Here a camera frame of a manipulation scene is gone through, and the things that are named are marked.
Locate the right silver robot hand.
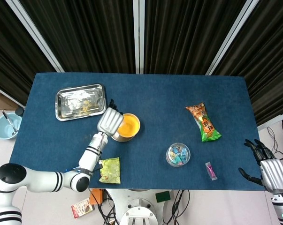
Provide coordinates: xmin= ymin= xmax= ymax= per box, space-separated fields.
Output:
xmin=238 ymin=138 xmax=283 ymax=194

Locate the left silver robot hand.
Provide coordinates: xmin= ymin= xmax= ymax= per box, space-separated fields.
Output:
xmin=96 ymin=98 xmax=125 ymax=137

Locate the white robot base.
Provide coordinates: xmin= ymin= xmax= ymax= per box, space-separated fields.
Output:
xmin=106 ymin=188 xmax=174 ymax=225

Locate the metal bowl of yellow sauce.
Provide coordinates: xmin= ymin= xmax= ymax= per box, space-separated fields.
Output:
xmin=110 ymin=113 xmax=141 ymax=143

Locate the rectangular metal tray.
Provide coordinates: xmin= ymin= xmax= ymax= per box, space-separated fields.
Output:
xmin=54 ymin=83 xmax=107 ymax=122

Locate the clear round candy container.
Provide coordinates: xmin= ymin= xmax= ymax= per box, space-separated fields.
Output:
xmin=165 ymin=142 xmax=191 ymax=168

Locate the light blue bowl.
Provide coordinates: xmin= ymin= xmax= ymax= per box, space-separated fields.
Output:
xmin=0 ymin=112 xmax=23 ymax=141

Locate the yellow green snack packet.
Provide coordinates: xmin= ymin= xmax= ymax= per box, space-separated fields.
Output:
xmin=98 ymin=157 xmax=122 ymax=184

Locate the blue felt table cloth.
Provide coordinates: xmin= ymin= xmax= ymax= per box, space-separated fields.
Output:
xmin=8 ymin=72 xmax=268 ymax=191

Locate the small pink candy packet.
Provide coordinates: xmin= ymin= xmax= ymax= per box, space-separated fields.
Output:
xmin=204 ymin=161 xmax=218 ymax=181

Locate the orange box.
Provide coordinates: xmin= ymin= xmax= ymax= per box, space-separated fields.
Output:
xmin=89 ymin=188 xmax=104 ymax=206

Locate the orange green snack bag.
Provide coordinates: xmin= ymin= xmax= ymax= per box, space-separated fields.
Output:
xmin=185 ymin=102 xmax=222 ymax=143

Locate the black pleated curtain panel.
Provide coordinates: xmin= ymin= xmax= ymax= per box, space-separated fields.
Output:
xmin=211 ymin=0 xmax=283 ymax=127
xmin=0 ymin=0 xmax=57 ymax=106
xmin=143 ymin=0 xmax=247 ymax=75
xmin=19 ymin=0 xmax=136 ymax=73

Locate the red white food packet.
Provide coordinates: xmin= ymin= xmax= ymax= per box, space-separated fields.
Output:
xmin=70 ymin=198 xmax=94 ymax=219

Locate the green block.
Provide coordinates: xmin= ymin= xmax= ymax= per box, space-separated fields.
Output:
xmin=155 ymin=190 xmax=172 ymax=203

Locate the thin black floor cable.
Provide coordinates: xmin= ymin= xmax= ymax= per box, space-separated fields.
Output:
xmin=267 ymin=126 xmax=283 ymax=165

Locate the white frame post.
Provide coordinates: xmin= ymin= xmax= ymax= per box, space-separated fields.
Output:
xmin=206 ymin=0 xmax=260 ymax=75
xmin=5 ymin=0 xmax=65 ymax=73
xmin=132 ymin=0 xmax=145 ymax=75

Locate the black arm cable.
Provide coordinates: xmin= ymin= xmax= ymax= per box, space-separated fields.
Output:
xmin=88 ymin=185 xmax=120 ymax=225

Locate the metal spoon with black handle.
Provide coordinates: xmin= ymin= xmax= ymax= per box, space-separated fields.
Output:
xmin=1 ymin=110 xmax=18 ymax=136

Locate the black cable bundle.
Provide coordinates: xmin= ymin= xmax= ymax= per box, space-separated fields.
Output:
xmin=163 ymin=189 xmax=191 ymax=225

